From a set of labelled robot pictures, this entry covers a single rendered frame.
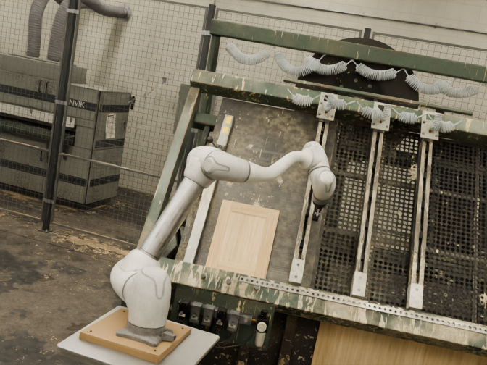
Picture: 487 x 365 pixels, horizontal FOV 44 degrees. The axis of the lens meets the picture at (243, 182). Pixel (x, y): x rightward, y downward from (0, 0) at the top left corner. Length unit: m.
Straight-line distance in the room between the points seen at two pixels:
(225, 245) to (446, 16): 5.39
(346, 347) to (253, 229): 0.80
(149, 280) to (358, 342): 1.35
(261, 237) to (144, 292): 0.94
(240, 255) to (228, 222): 0.20
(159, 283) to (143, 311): 0.12
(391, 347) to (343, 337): 0.26
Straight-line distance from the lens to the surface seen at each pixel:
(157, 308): 2.44
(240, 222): 3.19
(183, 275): 3.04
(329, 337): 3.32
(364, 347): 3.35
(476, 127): 3.69
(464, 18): 7.92
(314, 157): 2.87
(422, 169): 3.46
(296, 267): 3.04
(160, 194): 3.25
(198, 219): 3.17
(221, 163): 2.48
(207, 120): 3.60
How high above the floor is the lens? 1.86
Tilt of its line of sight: 10 degrees down
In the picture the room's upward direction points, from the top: 10 degrees clockwise
